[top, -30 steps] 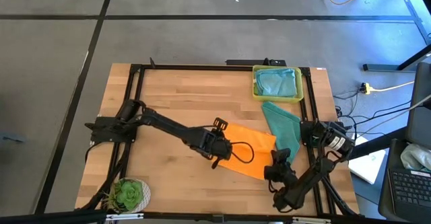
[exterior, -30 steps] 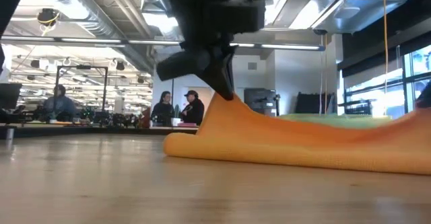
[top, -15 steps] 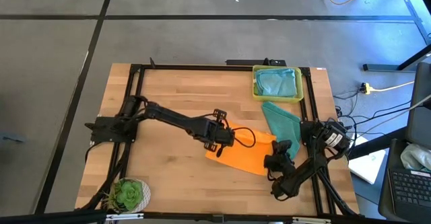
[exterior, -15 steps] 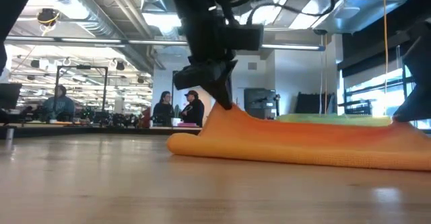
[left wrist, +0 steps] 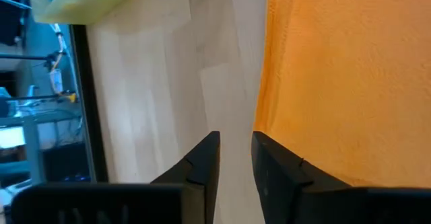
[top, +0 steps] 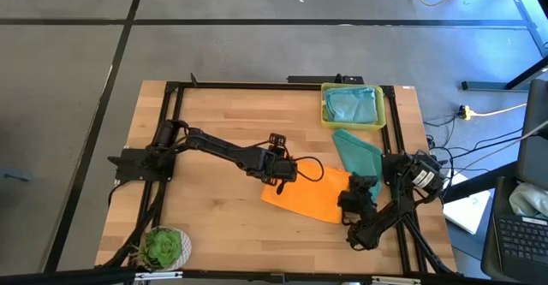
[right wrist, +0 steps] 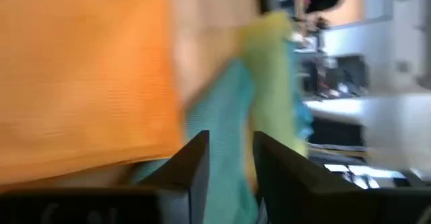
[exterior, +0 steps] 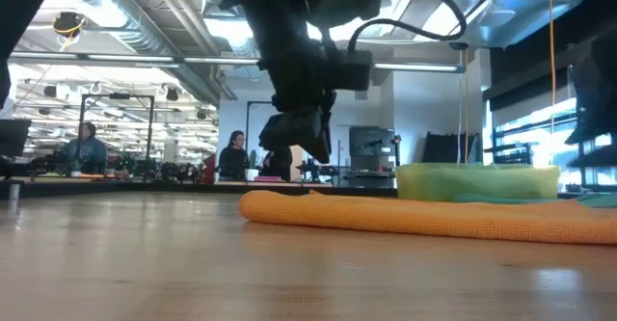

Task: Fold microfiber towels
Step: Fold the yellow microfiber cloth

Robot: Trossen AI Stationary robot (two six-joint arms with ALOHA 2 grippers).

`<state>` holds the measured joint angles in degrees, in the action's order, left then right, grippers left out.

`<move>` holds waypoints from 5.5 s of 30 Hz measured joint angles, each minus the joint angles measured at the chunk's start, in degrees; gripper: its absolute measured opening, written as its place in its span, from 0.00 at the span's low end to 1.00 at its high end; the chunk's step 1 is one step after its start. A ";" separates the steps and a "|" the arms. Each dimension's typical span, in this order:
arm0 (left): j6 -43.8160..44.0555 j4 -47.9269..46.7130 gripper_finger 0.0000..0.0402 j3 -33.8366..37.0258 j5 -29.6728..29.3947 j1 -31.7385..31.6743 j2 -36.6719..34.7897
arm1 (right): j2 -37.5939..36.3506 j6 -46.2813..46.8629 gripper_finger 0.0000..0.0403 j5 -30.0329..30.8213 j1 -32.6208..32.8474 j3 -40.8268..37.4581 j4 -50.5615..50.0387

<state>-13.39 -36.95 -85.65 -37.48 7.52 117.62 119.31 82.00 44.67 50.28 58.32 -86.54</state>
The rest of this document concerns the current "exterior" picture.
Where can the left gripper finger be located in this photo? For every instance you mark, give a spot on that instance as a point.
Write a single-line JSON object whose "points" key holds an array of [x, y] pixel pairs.
{"points": [[299, 130]]}

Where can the orange microfiber towel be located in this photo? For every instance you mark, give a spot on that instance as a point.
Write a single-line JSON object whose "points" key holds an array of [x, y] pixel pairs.
{"points": [[434, 215]]}

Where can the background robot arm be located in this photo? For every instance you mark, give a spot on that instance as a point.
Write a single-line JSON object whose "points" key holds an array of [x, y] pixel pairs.
{"points": [[315, 169]]}

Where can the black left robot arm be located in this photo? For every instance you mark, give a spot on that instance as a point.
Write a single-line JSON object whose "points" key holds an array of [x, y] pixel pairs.
{"points": [[19, 32]]}

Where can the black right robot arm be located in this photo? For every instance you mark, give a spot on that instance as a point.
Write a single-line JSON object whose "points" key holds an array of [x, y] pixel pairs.
{"points": [[598, 94]]}

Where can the teal microfiber towel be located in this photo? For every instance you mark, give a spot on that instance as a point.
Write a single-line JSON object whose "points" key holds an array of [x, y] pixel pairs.
{"points": [[598, 199]]}

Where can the person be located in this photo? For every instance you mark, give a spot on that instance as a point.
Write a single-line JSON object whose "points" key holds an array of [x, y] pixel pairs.
{"points": [[279, 164], [87, 147], [233, 157]]}

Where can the white cup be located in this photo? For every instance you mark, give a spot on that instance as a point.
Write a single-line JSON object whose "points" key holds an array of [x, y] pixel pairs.
{"points": [[251, 174]]}

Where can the yellow plastic bin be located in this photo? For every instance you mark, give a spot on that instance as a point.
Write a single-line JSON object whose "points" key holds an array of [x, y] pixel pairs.
{"points": [[477, 181]]}

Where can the black window rack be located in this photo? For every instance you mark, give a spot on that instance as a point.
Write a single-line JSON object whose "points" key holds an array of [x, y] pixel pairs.
{"points": [[513, 156]]}

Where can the black computer monitor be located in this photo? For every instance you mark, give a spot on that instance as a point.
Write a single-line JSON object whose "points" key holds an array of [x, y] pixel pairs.
{"points": [[12, 138]]}

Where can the black gantry frame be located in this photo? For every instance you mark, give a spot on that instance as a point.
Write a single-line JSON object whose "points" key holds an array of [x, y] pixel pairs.
{"points": [[248, 118], [96, 96]]}

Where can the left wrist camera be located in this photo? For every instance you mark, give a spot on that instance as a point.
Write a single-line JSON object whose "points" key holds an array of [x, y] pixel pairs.
{"points": [[352, 70]]}

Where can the black wall panel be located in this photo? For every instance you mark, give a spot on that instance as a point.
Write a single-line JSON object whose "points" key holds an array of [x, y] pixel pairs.
{"points": [[446, 147]]}

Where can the black aluminium table frame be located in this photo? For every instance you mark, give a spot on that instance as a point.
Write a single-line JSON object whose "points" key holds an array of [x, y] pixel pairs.
{"points": [[144, 188]]}

